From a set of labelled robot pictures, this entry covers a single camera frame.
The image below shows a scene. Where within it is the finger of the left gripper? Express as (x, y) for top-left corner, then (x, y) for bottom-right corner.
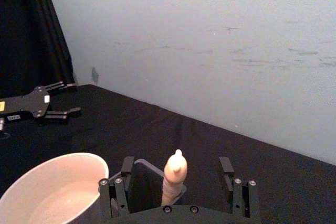
(46, 81), (78, 97)
(38, 106), (82, 125)

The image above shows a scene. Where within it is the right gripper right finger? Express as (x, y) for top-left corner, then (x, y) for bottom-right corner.
(218, 156), (260, 220)

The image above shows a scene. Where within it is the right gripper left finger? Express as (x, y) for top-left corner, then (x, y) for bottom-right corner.
(98, 156), (135, 221)

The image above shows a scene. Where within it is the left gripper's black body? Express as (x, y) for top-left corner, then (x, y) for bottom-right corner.
(0, 86), (51, 124)

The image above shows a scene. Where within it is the cream ribbed plastic piece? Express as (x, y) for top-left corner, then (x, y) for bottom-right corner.
(160, 149), (188, 207)

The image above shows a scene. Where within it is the black table cloth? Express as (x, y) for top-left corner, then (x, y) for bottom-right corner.
(0, 84), (336, 224)

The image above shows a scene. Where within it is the white round bowl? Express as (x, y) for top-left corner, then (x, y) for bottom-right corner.
(0, 152), (110, 224)

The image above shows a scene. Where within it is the black curtain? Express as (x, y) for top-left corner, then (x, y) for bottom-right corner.
(0, 0), (77, 99)

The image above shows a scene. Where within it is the plain pale wall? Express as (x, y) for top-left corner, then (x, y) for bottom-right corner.
(41, 0), (336, 167)

